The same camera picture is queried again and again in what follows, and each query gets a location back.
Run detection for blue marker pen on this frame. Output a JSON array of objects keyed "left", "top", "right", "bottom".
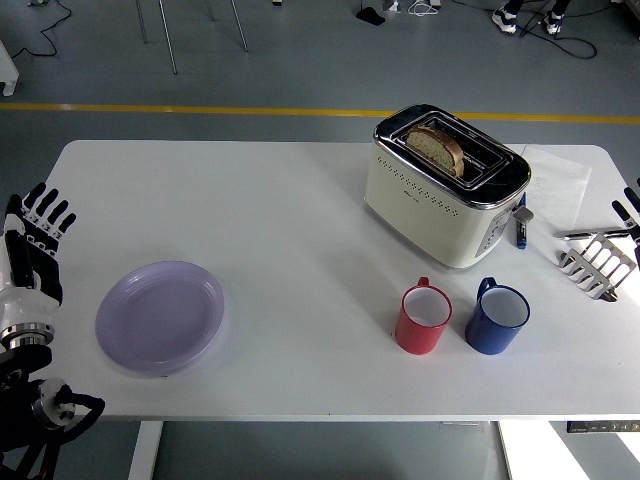
[{"left": 513, "top": 192, "right": 529, "bottom": 250}]

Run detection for blue mug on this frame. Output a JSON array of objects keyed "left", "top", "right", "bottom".
[{"left": 464, "top": 276, "right": 531, "bottom": 356}]

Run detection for black silver pen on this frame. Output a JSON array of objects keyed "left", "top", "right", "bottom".
[{"left": 553, "top": 227, "right": 632, "bottom": 242}]

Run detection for red mug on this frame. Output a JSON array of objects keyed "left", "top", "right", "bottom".
[{"left": 394, "top": 276, "right": 454, "bottom": 356}]

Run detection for metal toast rack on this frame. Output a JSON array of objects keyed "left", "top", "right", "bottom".
[{"left": 557, "top": 232, "right": 639, "bottom": 303}]

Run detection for cream chrome toaster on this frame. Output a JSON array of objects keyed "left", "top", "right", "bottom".
[{"left": 363, "top": 103, "right": 535, "bottom": 272}]

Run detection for thin black floor cable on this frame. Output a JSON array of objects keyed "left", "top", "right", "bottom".
[{"left": 9, "top": 0, "right": 74, "bottom": 60}]

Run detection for black table control panel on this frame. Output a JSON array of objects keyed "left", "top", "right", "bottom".
[{"left": 566, "top": 421, "right": 640, "bottom": 434}]

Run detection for yellow floor tape line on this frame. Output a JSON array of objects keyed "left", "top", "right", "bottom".
[{"left": 0, "top": 102, "right": 640, "bottom": 125}]

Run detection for white table leg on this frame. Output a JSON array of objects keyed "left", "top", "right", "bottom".
[
  {"left": 127, "top": 421, "right": 164, "bottom": 480},
  {"left": 496, "top": 421, "right": 516, "bottom": 480}
]

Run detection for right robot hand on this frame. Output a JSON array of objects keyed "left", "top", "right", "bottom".
[{"left": 610, "top": 184, "right": 640, "bottom": 246}]

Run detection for bread slice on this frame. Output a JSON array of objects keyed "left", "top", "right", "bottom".
[{"left": 404, "top": 124, "right": 466, "bottom": 178}]

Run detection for purple plate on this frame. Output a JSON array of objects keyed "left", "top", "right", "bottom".
[{"left": 94, "top": 260, "right": 226, "bottom": 378}]

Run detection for black foot pedal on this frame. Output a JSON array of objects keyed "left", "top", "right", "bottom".
[{"left": 355, "top": 0, "right": 386, "bottom": 25}]

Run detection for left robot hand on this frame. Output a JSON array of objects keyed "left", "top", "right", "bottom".
[{"left": 0, "top": 182, "right": 78, "bottom": 331}]

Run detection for long black floor cable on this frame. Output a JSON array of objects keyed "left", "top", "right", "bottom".
[{"left": 517, "top": 9, "right": 599, "bottom": 60}]

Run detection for metal chair legs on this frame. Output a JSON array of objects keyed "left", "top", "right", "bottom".
[{"left": 134, "top": 0, "right": 249, "bottom": 75}]

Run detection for white panel heater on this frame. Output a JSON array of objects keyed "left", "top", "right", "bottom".
[{"left": 0, "top": 39, "right": 20, "bottom": 97}]

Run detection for white paper sheet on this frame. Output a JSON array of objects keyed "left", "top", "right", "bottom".
[{"left": 519, "top": 144, "right": 594, "bottom": 229}]

